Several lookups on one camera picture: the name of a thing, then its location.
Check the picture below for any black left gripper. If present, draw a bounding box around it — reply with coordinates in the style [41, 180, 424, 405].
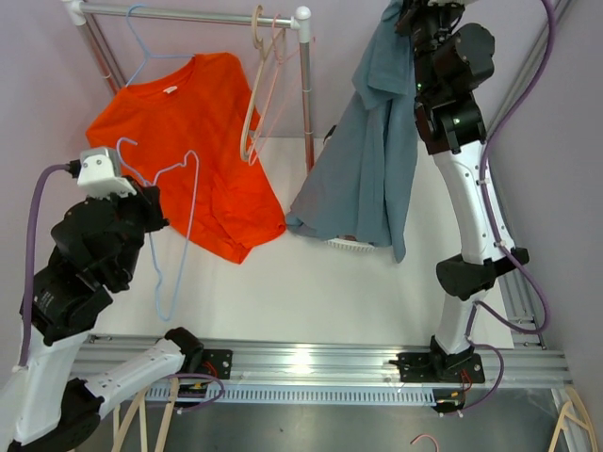
[98, 172, 171, 283]

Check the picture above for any light blue wire hanger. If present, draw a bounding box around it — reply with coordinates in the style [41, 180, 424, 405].
[115, 136, 202, 324]

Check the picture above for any pink wire hanger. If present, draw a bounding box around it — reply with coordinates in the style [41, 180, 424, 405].
[256, 29, 315, 161]

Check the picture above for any beige wooden hanger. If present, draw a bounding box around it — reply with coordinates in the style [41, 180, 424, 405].
[239, 4, 285, 166]

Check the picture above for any grey blue t shirt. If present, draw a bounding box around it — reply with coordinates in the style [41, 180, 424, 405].
[285, 1, 418, 262]

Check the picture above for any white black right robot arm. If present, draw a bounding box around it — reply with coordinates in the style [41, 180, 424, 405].
[394, 1, 529, 383]

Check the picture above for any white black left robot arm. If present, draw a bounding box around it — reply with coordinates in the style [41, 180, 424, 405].
[1, 186, 204, 451]

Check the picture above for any orange t shirt left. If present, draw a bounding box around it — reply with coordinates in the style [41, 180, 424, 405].
[86, 53, 285, 264]

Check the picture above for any pink hanger hook floor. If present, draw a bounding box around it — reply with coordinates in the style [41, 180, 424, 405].
[410, 434, 440, 452]

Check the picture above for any beige hanger bottom right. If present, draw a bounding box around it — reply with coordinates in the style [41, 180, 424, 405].
[547, 385, 599, 452]

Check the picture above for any beige hangers bottom left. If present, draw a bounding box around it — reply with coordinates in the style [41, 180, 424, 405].
[111, 378, 180, 452]

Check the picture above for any white plastic laundry basket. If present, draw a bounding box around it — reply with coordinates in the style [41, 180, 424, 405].
[326, 237, 376, 252]

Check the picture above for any silver white clothes rack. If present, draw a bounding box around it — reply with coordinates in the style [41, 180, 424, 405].
[62, 1, 315, 169]

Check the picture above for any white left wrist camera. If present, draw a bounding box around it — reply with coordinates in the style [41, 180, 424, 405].
[77, 147, 136, 199]

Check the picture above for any blue wire hanger left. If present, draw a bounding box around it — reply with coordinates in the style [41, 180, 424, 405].
[124, 4, 194, 88]

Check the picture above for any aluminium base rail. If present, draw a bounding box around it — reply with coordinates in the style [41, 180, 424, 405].
[72, 335, 572, 389]

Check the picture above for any white slotted cable duct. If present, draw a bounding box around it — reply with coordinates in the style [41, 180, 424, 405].
[140, 384, 437, 407]

